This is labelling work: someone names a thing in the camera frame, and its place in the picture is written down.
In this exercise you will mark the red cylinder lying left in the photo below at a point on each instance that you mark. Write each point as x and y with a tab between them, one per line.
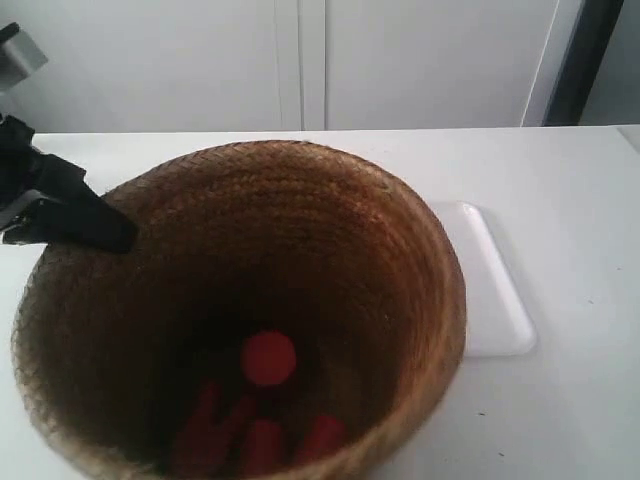
217	440

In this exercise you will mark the red cylinder lying right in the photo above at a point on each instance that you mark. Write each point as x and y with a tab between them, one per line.
326	435

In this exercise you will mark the silver camera mount block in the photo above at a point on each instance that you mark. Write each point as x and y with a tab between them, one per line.
20	58

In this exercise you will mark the red cylinder lying middle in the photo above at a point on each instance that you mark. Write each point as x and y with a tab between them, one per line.
263	448

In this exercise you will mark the brown woven straw basket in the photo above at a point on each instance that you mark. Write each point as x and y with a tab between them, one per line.
122	360

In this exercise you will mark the upright red cylinder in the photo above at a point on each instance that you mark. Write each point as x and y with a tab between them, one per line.
268	358

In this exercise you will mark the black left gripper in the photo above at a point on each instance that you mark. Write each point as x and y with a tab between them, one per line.
70	211

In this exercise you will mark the white rectangular plastic tray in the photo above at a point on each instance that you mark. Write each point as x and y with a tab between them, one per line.
498	324

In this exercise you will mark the red cylinder lying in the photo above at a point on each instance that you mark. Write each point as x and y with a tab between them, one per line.
217	440
326	435
263	448

